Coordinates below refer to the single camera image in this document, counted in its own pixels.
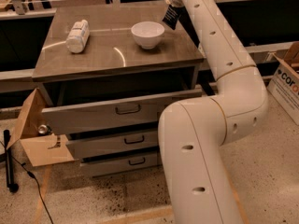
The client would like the blue rxbar wrapper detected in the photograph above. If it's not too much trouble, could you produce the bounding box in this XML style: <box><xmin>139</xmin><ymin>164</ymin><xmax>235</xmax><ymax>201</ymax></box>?
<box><xmin>163</xmin><ymin>5</ymin><xmax>182</xmax><ymax>30</ymax></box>

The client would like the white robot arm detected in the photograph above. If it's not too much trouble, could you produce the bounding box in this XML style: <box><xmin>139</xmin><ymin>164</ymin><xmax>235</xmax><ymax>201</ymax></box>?
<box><xmin>158</xmin><ymin>0</ymin><xmax>268</xmax><ymax>224</ymax></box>

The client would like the white ceramic bowl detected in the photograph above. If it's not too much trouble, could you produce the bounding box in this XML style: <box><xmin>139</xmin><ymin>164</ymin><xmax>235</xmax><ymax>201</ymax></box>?
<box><xmin>131</xmin><ymin>21</ymin><xmax>164</xmax><ymax>49</ymax></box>

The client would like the top grey drawer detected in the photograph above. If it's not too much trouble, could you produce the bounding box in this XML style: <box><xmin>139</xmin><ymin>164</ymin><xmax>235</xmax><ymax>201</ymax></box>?
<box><xmin>42</xmin><ymin>89</ymin><xmax>202</xmax><ymax>134</ymax></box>

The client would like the grey drawer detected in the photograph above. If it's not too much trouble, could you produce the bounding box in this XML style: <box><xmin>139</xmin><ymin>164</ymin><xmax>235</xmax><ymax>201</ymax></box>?
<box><xmin>66</xmin><ymin>128</ymin><xmax>158</xmax><ymax>159</ymax></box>
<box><xmin>42</xmin><ymin>89</ymin><xmax>202</xmax><ymax>134</ymax></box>
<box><xmin>80</xmin><ymin>147</ymin><xmax>161</xmax><ymax>176</ymax></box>

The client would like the grey drawer cabinet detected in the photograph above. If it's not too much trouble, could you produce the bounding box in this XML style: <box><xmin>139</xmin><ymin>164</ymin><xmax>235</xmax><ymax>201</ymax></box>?
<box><xmin>33</xmin><ymin>1</ymin><xmax>203</xmax><ymax>164</ymax></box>

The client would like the middle grey drawer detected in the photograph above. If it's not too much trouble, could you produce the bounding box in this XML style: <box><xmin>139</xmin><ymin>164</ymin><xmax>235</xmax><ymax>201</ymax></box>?
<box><xmin>66</xmin><ymin>128</ymin><xmax>158</xmax><ymax>159</ymax></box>

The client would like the bottom grey drawer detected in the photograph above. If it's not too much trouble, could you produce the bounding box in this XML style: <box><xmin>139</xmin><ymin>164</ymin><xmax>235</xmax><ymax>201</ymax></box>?
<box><xmin>80</xmin><ymin>147</ymin><xmax>161</xmax><ymax>176</ymax></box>

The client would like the white plastic bottle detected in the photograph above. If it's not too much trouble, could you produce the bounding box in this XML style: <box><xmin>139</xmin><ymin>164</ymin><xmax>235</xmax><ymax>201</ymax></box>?
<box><xmin>66</xmin><ymin>20</ymin><xmax>90</xmax><ymax>53</ymax></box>

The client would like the metal can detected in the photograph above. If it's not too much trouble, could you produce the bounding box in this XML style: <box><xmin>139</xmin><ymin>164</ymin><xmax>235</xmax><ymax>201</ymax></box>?
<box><xmin>37</xmin><ymin>124</ymin><xmax>50</xmax><ymax>135</ymax></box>

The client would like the brown cardboard box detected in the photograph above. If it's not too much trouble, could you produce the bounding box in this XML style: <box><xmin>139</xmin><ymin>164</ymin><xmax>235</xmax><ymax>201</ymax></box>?
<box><xmin>7</xmin><ymin>89</ymin><xmax>75</xmax><ymax>166</ymax></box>

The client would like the white corona cardboard box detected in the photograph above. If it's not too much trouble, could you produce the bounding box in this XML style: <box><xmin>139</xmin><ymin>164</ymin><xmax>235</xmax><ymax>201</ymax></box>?
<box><xmin>267</xmin><ymin>42</ymin><xmax>299</xmax><ymax>125</ymax></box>

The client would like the black cable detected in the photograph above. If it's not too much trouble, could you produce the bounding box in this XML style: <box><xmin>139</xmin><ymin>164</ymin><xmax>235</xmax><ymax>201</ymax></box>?
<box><xmin>0</xmin><ymin>140</ymin><xmax>55</xmax><ymax>224</ymax></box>

